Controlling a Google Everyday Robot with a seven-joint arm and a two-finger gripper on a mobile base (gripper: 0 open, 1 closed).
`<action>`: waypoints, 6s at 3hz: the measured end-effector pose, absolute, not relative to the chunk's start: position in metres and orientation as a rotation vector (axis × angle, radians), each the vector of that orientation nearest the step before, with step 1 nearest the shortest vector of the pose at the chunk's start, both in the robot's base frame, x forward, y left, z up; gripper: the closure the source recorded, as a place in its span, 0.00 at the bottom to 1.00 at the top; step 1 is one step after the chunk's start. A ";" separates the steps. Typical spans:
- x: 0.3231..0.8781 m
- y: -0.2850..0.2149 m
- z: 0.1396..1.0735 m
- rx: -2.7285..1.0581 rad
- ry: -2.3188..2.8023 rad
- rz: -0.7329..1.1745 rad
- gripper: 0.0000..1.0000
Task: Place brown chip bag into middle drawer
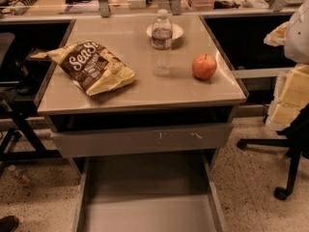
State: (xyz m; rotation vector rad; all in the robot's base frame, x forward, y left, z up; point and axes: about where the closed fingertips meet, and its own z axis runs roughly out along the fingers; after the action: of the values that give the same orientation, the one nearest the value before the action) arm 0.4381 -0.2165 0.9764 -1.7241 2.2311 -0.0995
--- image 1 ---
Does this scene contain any brown sea salt chip bag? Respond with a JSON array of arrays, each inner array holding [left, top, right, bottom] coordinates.
[[47, 41, 135, 96]]

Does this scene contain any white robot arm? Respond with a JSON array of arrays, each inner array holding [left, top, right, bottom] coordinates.
[[264, 0, 309, 131]]

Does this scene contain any grey drawer cabinet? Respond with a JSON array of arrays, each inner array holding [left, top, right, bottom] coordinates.
[[34, 14, 249, 232]]

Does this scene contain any closed top drawer front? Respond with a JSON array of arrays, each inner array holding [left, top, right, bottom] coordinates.
[[51, 123, 233, 158]]

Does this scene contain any open middle drawer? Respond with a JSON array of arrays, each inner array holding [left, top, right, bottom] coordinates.
[[71, 152, 228, 232]]

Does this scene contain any red apple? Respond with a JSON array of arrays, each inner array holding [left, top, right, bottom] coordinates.
[[191, 53, 217, 80]]

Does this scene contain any clear plastic water bottle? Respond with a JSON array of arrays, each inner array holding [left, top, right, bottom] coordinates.
[[151, 9, 173, 76]]

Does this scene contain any plastic bottle on floor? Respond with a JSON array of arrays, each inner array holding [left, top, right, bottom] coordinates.
[[8, 164, 31, 187]]

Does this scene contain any black shoe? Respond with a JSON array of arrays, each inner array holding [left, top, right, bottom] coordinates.
[[0, 216, 19, 232]]

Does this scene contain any black desk frame left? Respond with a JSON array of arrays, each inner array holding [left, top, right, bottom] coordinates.
[[0, 90, 61, 161]]

